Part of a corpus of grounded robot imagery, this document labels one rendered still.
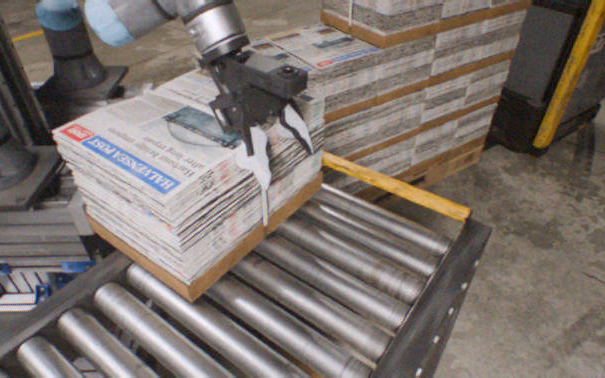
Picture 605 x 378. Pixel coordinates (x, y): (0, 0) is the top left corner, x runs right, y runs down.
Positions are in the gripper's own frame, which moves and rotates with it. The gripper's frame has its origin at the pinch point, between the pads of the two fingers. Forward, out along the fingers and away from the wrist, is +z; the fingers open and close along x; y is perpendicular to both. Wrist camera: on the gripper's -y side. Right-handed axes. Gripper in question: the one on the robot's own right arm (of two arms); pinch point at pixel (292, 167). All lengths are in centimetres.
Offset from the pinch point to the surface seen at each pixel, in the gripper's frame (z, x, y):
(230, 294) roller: 16.3, 12.5, 14.2
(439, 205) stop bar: 24.6, -28.0, -4.3
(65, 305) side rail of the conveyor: 5.8, 30.3, 31.2
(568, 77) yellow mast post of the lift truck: 54, -195, 7
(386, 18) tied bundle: -11, -96, 32
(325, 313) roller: 23.9, 5.9, 1.2
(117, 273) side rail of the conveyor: 6.4, 21.2, 30.5
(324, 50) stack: -10, -83, 51
